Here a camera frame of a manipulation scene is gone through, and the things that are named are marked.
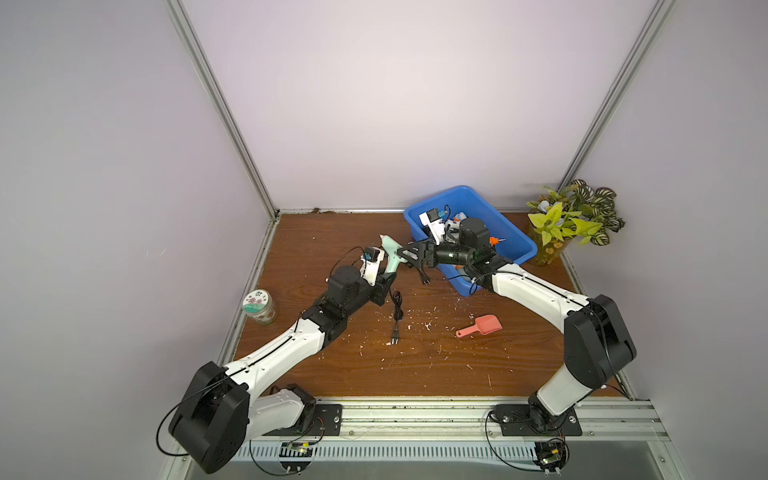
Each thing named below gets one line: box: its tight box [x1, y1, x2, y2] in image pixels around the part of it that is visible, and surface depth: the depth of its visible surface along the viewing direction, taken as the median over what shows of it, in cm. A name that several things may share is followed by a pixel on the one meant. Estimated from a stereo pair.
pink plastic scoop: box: [456, 314, 503, 337], surface depth 90 cm
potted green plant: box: [526, 180, 626, 266], surface depth 89 cm
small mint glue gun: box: [379, 234, 408, 273], surface depth 81 cm
